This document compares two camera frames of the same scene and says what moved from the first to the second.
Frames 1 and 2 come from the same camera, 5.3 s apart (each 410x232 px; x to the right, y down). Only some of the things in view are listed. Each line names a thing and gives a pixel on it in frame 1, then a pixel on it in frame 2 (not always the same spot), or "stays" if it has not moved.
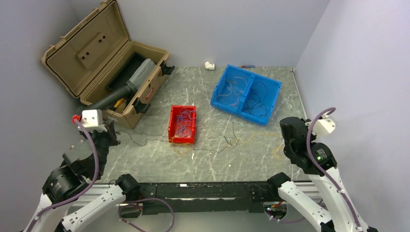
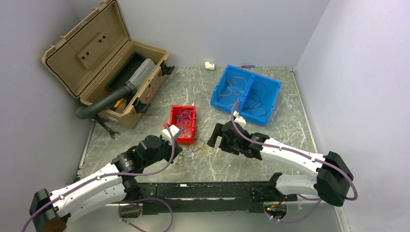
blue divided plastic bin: x=251 y=96 stays
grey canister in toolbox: x=141 y=75 stays
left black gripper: x=110 y=133 → x=177 y=149
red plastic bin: x=182 y=127 stays
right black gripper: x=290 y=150 → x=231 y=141
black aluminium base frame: x=171 y=197 stays
